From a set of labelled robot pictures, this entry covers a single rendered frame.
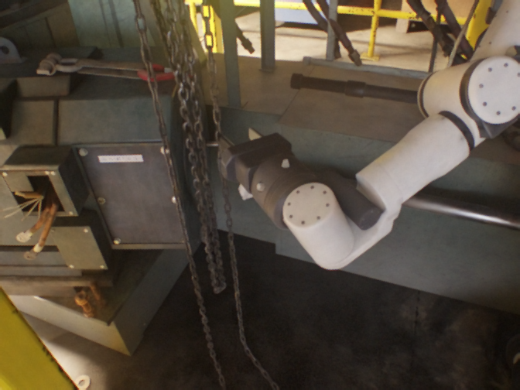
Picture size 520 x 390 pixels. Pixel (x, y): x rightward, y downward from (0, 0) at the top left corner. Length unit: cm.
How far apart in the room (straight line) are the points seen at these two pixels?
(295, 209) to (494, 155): 83
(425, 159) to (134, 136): 58
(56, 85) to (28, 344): 53
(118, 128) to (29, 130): 20
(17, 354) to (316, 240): 58
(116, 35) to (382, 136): 94
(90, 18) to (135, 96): 70
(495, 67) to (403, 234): 93
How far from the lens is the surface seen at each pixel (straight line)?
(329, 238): 48
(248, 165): 58
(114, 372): 143
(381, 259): 148
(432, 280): 154
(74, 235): 101
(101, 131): 90
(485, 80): 52
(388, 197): 51
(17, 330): 82
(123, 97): 90
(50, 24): 187
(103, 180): 95
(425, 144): 52
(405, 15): 327
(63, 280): 121
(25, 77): 103
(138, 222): 101
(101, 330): 138
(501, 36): 60
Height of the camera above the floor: 121
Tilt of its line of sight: 40 degrees down
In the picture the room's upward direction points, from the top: 2 degrees counter-clockwise
